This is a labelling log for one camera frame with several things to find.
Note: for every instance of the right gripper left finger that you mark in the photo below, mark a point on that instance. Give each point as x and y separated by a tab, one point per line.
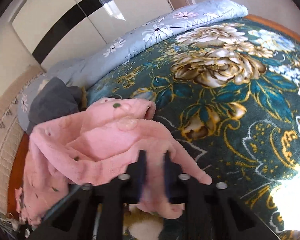
96	210

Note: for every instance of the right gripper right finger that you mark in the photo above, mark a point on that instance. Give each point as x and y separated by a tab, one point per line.
211	211

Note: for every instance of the pink fleece garment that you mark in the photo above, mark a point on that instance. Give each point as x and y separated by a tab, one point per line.
95	146

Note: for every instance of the mustard yellow knit garment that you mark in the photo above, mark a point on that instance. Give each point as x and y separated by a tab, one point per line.
83	102

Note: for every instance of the dark grey hoodie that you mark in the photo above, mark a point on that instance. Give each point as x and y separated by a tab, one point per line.
53	101

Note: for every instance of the teal floral blanket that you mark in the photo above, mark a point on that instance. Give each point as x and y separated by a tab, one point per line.
230	94

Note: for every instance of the beige quilted headboard cover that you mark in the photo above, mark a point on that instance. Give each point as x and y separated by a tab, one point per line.
11	132

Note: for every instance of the blue floral pillow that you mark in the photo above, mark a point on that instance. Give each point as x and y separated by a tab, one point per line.
26	97

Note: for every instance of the light blue floral quilt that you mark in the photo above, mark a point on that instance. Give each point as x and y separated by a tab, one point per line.
87	71

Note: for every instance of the white black wardrobe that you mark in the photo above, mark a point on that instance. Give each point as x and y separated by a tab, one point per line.
57	30

